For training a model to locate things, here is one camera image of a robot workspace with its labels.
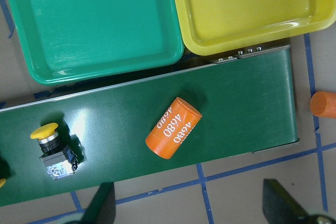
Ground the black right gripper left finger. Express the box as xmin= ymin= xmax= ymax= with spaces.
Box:
xmin=80 ymin=182 xmax=116 ymax=223

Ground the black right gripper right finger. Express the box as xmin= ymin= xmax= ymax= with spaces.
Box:
xmin=262 ymin=179 xmax=309 ymax=223

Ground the yellow mushroom push button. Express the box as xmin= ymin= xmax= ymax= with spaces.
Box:
xmin=30 ymin=122 xmax=79 ymax=180

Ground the yellow push button switch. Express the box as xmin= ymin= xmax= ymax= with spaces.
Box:
xmin=0 ymin=158 xmax=7 ymax=187

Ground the green conveyor belt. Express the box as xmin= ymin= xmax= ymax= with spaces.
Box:
xmin=1 ymin=47 xmax=298 ymax=206

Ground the plain orange cylinder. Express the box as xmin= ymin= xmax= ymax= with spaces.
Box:
xmin=310 ymin=91 xmax=335 ymax=119

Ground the green plastic tray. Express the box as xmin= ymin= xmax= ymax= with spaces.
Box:
xmin=8 ymin=0 xmax=184 ymax=85

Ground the yellow plastic tray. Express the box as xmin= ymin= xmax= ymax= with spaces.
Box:
xmin=175 ymin=0 xmax=335 ymax=56

